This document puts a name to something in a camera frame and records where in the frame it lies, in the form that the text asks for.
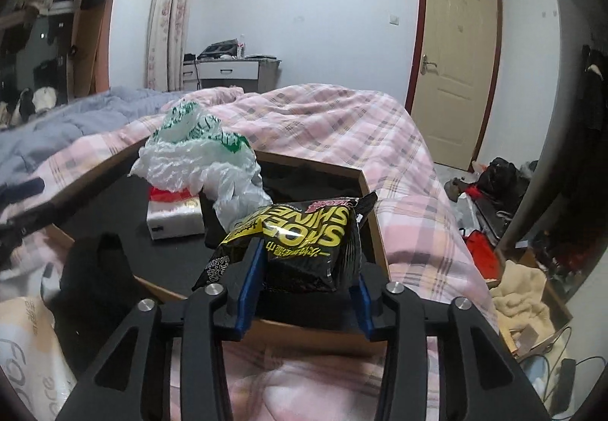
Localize red white tissue pack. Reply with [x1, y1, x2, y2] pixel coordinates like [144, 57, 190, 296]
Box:
[146, 186, 206, 241]

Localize red bag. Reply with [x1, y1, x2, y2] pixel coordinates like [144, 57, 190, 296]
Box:
[464, 231, 502, 280]

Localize grey-blue duvet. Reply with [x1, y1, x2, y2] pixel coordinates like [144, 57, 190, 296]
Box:
[0, 87, 176, 167]

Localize floral curtain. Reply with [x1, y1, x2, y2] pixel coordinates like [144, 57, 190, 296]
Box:
[145, 0, 196, 93]

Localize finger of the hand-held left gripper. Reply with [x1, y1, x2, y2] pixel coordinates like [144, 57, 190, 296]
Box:
[0, 201, 68, 262]

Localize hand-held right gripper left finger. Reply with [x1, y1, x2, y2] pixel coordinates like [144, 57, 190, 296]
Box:
[54, 240, 265, 421]

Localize white desk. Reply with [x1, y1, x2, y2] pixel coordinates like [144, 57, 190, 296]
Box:
[196, 56, 282, 94]

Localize grey wardrobe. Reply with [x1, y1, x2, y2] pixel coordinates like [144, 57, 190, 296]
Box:
[496, 0, 608, 260]

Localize black yellow snack packet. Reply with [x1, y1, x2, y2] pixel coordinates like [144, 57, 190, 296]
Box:
[191, 192, 378, 294]

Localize black cloth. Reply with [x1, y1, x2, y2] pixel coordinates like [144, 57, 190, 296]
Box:
[47, 233, 165, 367]

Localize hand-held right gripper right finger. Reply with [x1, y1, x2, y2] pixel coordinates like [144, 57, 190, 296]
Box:
[350, 275, 552, 421]

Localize black power strip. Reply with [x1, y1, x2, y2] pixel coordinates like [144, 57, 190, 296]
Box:
[552, 357, 578, 405]

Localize hanging black clothes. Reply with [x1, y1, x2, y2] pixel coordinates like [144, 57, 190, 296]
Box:
[582, 44, 608, 133]

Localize cardboard box with black inside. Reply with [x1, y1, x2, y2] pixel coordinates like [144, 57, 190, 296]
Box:
[47, 143, 391, 346]

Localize cream door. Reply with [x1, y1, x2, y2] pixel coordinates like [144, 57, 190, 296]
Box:
[405, 0, 503, 172]

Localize pink plaid blanket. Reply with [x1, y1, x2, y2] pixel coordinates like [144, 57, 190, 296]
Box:
[0, 86, 499, 421]

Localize black bag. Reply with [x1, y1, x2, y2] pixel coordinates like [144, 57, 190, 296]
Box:
[476, 157, 532, 204]

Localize cream towel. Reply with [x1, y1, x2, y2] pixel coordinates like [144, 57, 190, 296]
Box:
[490, 259, 562, 342]

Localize open closet with clothes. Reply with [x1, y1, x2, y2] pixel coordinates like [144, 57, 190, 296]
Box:
[0, 0, 128, 127]

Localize white green plastic bag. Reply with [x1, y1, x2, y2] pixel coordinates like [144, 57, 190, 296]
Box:
[128, 98, 272, 228]

